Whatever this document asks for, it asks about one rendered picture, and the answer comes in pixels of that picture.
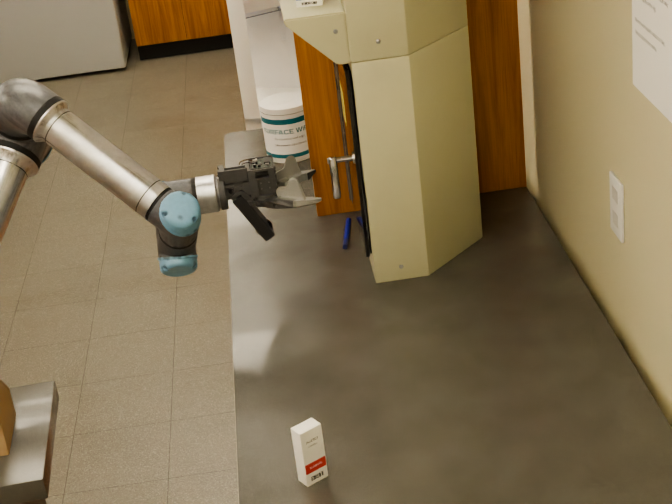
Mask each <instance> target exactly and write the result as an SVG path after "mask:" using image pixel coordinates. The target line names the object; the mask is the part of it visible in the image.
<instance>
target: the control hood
mask: <svg viewBox="0 0 672 504"><path fill-rule="evenodd" d="M279 2H280V7H281V12H282V16H283V21H284V24H285V26H286V27H288V28H289V29H290V30H292V31H293V32H294V33H296V34H297V35H298V36H300V37H301V38H302V39H304V40H305V41H306V42H308V43H309V44H310V45H312V46H313V47H315V48H316V49H317V50H319V51H320V52H321V53H323V54H324V55H325V56H327V57H328V58H329V59H331V60H332V61H333V62H335V63H336V64H339V65H341V64H348V63H349V62H351V58H350V50H349V41H348V32H347V23H346V14H345V11H344V8H343V6H342V3H341V0H324V1H323V5H320V6H310V7H299V8H297V7H296V0H279Z"/></svg>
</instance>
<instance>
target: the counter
mask: <svg viewBox="0 0 672 504"><path fill-rule="evenodd" d="M224 152H225V168H226V167H233V166H240V165H242V163H244V162H246V160H245V161H242V160H244V159H246V158H252V157H259V156H266V155H267V152H266V146H265V139H264V133H263V128H261V129H254V130H247V131H240V132H233V133H228V134H226V135H225V136H224ZM240 161H242V162H240ZM239 162H240V165H239ZM243 165H245V163H244V164H243ZM228 206H229V209H227V226H228V251H229V275H230V300H231V325H232V349H233V374H234V399H235V423H236V448H237V473H238V497H239V504H672V428H671V426H670V424H669V423H668V421H667V419H666V418H665V416H664V414H663V413H662V411H661V409H660V408H659V406H658V404H657V403H656V401H655V399H654V398H653V396H652V394H651V393H650V391H649V389H648V388H647V386H646V384H645V383H644V381H643V379H642V378H641V376H640V374H639V373H638V371H637V370H636V368H635V366H634V365H633V363H632V361H631V360H630V358H629V356H628V355H627V353H626V351H625V350H624V348H623V346H622V345H621V343H620V341H619V340H618V338H617V336H616V335H615V333H614V331H613V330H612V328H611V326H610V325H609V323H608V321H607V320H606V318H605V316H604V315H603V313H602V311H601V310H600V308H599V306H598V305H597V303H596V301H595V300H594V298H593V296H592V295H591V293H590V291H589V290H588V288H587V287H586V285H585V283H584V282H583V280H582V278H581V277H580V275H579V273H578V272H577V270H576V268H575V267H574V265H573V263H572V262H571V260H570V258H569V257H568V255H567V253H566V252H565V250H564V248H563V247H562V245H561V243H560V242H559V240H558V238H557V237H556V235H555V233H554V232H553V230H552V228H551V227H550V225H549V223H548V222H547V220H546V218H545V217H544V215H543V213H542V212H541V210H540V209H539V207H538V205H537V204H536V202H535V200H534V199H533V197H532V195H531V194H530V192H529V190H528V189H527V187H519V188H512V189H505V190H498V191H491V192H484V193H480V206H481V220H482V235H483V237H482V238H481V239H479V240H478V241H477V242H475V243H474V244H472V245H471V246H470V247H468V248H467V249H465V250H464V251H463V252H461V253H460V254H458V255H457V256H456V257H454V258H453V259H451V260H450V261H449V262H447V263H446V264H444V265H443V266H442V267H440V268H439V269H437V270H436V271H435V272H433V273H432V274H430V275H429V276H422V277H415V278H409V279H402V280H395V281H388V282H381V283H376V281H375V277H374V274H373V270H372V266H371V263H370V259H369V257H368V258H366V255H365V251H364V247H363V243H362V239H361V236H360V232H359V228H358V224H357V220H356V216H355V212H354V211H352V212H345V213H338V214H331V215H324V216H318V215H317V209H316V204H314V205H310V206H304V207H295V208H294V207H293V208H287V209H271V208H266V207H257V208H258V209H259V210H260V211H261V212H262V214H263V215H264V216H265V217H266V218H267V219H269V220H270V221H271V222H272V224H273V229H274V233H275V235H274V236H273V237H272V238H270V239H269V240H268V241H265V240H264V239H263V238H262V236H260V235H259V234H257V232H256V231H255V228H254V227H253V226H252V225H251V224H250V222H249V221H248V220H247V219H246V218H245V217H244V215H243V214H242V213H241V212H240V211H239V209H238V208H237V207H236V206H235V205H234V204H233V202H232V199H231V200H228ZM347 218H350V219H351V226H350V233H349V241H348V248H347V249H343V247H342V246H343V239H344V232H345V225H346V219H347ZM309 418H313V419H315V420H316V421H318V422H319V423H321V428H322V435H323V442H324V449H325V456H326V463H327V470H328V476H327V477H325V478H323V479H321V480H320V481H318V482H316V483H314V484H312V485H311V486H309V487H307V486H306V485H304V484H303V483H302V482H300V481H299V480H298V474H297V467H296V461H295V454H294V448H293V442H292V435H291V429H290V428H292V427H294V426H296V425H298V424H300V423H302V422H304V421H305V420H307V419H309Z"/></svg>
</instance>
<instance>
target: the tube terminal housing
mask: <svg viewBox="0 0 672 504"><path fill-rule="evenodd" d="M341 3H342V6H343V8H344V11H345V14H346V23H347V32H348V41H349V50H350V58H351V62H349V63H348V65H349V68H350V70H351V74H352V80H353V88H354V97H355V106H356V115H357V124H358V133H359V141H360V149H361V157H362V166H363V175H364V186H365V194H366V203H367V212H368V221H369V230H370V239H371V247H372V254H370V257H369V259H370V263H371V266H372V270H373V274H374V277H375V281H376V283H381V282H388V281H395V280H402V279H409V278H415V277H422V276H429V275H430V274H432V273H433V272H435V271H436V270H437V269H439V268H440V267H442V266H443V265H444V264H446V263H447V262H449V261H450V260H451V259H453V258H454V257H456V256H457V255H458V254H460V253H461V252H463V251H464V250H465V249H467V248H468V247H470V246H471V245H472V244H474V243H475V242H477V241H478V240H479V239H481V238H482V237H483V235H482V220H481V206H480V191H479V177H478V163H477V148H476V134H475V119H474V105H473V91H472V76H471V62H470V47H469V33H468V20H467V5H466V0H341Z"/></svg>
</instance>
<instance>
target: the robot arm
mask: <svg viewBox="0 0 672 504"><path fill-rule="evenodd" d="M52 148H53V149H54V150H56V151H57V152H58V153H60V154H61V155H62V156H64V157H65V158H66V159H68V160H69V161H70V162H71V163H73V164H74V165H75V166H77V167H78V168H79V169H81V170H82V171H83V172H85V173H86V174H87V175H88V176H90V177H91V178H92V179H94V180H95V181H96V182H98V183H99V184H100V185H102V186H103V187H104V188H105V189H107V190H108V191H109V192H111V193H112V194H113V195H115V196H116V197H117V198H118V199H120V200H121V201H122V202H124V203H125V204H126V205H128V206H129V207H130V208H132V209H133V210H134V211H135V212H137V213H138V214H139V215H141V216H142V217H143V218H145V219H146V220H147V221H149V222H150V223H151V224H153V225H154V226H155V229H156V238H157V249H158V260H159V265H160V270H161V272H162V273H163V274H164V275H167V276H171V277H180V276H186V275H189V274H191V273H193V272H195V271H196V269H197V267H198V262H197V257H198V255H197V251H196V243H197V237H198V229H199V226H200V223H201V214H206V213H213V212H219V211H220V208H222V210H226V209H229V206H228V200H231V199H232V202H233V204H234V205H235V206H236V207H237V208H238V209H239V211H240V212H241V213H242V214H243V215H244V217H245V218H246V219H247V220H248V221H249V222H250V224H251V225H252V226H253V227H254V228H255V231H256V232H257V234H259V235H260V236H262V238H263V239H264V240H265V241H268V240H269V239H270V238H272V237H273V236H274V235H275V233H274V229H273V224H272V222H271V221H270V220H269V219H267V218H266V217H265V216H264V215H263V214H262V212H261V211H260V210H259V209H258V208H257V207H266V208H271V209H287V208H293V207H294V208H295V207H304V206H310V205H314V204H316V203H318V202H320V201H321V200H322V198H321V197H313V196H312V197H306V196H305V194H304V192H303V189H302V187H301V185H300V183H301V182H302V181H305V180H310V178H311V177H312V176H313V175H314V174H315V173H316V170H315V169H312V170H305V171H301V170H300V168H299V166H298V163H297V161H296V159H295V157H294V156H292V155H290V156H288V157H287V158H286V160H285V164H284V167H283V169H281V170H279V171H277V172H276V168H275V163H274V161H273V157H272V155H266V156H259V157H252V158H246V159H244V160H242V161H245V160H246V162H244V163H245V165H243V164H244V163H242V165H240V162H242V161H240V162H239V165H240V166H233V167H226V168H224V165H218V166H217V169H218V171H217V174H218V175H217V177H216V176H215V175H214V174H213V175H206V176H199V177H193V178H185V179H178V180H171V181H161V180H160V179H158V178H157V177H156V176H154V175H153V174H152V173H150V172H149V171H148V170H146V169H145V168H144V167H142V166H141V165H140V164H139V163H137V162H136V161H135V160H133V159H132V158H131V157H129V156H128V155H127V154H125V153H124V152H123V151H121V150H120V149H119V148H118V147H116V146H115V145H114V144H112V143H111V142H110V141H108V140H107V139H106V138H104V137H103V136H102V135H100V134H99V133H98V132H97V131H95V130H94V129H93V128H91V127H90V126H89V125H87V124H86V123H85V122H83V121H82V120H81V119H79V118H78V117H77V116H76V115H74V114H73V113H72V112H70V111H69V110H68V103H67V102H66V101H65V100H64V99H62V98H61V97H59V96H58V95H57V94H56V93H54V92H53V91H51V90H50V89H49V88H47V87H46V86H44V85H43V84H41V83H39V82H37V81H35V80H32V79H28V78H14V79H10V80H7V81H5V82H4V83H2V84H1V85H0V244H1V241H2V239H3V236H4V234H5V232H6V229H7V227H8V224H9V222H10V219H11V217H12V214H13V212H14V209H15V207H16V204H17V202H18V199H19V197H20V194H21V192H22V189H23V187H24V184H25V182H26V179H27V178H29V177H32V176H35V175H36V174H37V173H38V171H39V168H40V166H41V164H42V163H43V162H44V161H45V160H46V159H47V158H48V157H49V155H50V153H51V151H52Z"/></svg>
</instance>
